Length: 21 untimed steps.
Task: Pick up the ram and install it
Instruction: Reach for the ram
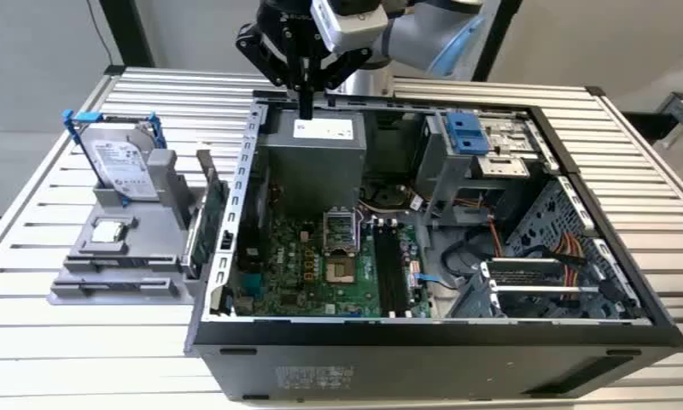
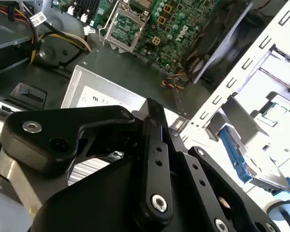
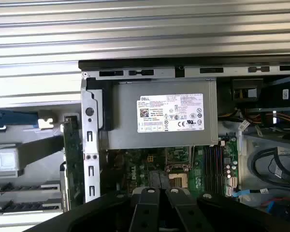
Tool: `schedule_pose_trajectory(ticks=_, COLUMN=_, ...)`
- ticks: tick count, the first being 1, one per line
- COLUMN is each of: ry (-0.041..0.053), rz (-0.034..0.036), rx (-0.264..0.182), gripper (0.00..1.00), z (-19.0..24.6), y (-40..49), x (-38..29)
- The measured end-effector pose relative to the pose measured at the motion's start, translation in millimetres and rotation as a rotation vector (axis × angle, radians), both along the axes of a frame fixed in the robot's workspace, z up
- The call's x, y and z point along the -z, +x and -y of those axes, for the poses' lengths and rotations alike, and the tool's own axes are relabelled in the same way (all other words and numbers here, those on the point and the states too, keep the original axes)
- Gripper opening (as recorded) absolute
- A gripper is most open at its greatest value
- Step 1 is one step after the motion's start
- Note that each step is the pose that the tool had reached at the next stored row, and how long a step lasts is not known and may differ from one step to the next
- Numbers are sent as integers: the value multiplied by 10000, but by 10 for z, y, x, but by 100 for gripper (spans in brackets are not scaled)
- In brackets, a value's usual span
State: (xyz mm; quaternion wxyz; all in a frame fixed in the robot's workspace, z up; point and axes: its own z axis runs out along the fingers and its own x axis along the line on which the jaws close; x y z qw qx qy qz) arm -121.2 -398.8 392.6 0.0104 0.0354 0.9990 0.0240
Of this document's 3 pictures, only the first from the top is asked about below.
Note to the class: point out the green graphics card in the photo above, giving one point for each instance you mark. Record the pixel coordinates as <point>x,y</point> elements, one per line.
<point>208,222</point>

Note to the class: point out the silver CPU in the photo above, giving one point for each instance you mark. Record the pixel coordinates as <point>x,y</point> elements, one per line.
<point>109,232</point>

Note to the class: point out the black frame post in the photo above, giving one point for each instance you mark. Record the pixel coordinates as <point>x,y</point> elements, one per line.
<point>126,30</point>
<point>503,34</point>

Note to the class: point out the blue plastic drive latch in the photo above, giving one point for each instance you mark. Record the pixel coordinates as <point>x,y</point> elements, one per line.
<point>466,136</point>

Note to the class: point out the green motherboard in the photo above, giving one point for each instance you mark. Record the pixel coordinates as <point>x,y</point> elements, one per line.
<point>287,277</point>

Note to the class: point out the grey metal drive cage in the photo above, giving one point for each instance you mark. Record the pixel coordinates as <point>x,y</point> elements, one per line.
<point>501,166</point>

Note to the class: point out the metal disk bay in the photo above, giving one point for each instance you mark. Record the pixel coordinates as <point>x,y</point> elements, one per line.
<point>523,289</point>

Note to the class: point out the CPU socket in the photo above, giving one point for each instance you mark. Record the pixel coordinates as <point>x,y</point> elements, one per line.
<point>339,271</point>

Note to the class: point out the blue expansion slot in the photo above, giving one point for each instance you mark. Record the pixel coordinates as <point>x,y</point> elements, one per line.
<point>251,285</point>

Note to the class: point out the hard disk in blue carrier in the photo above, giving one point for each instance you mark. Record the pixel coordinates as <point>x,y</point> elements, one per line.
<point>120,171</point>

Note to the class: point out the grey parts rack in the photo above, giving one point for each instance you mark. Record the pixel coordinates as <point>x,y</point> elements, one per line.
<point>148,239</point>

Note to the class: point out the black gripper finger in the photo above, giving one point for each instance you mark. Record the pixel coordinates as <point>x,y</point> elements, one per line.
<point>261,55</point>
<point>347,64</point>

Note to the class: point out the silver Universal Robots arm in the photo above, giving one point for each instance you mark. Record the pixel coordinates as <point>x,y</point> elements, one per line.
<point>421,38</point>

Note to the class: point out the black case fan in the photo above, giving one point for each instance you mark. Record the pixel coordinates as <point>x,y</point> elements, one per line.
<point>253,239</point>

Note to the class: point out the black PC case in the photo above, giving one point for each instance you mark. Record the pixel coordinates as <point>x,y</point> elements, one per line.
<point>375,367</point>

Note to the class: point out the grey power supply unit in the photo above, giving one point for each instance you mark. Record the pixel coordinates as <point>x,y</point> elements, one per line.
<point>313,171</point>

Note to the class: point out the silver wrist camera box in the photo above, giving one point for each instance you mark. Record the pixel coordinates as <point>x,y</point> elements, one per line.
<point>347,25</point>

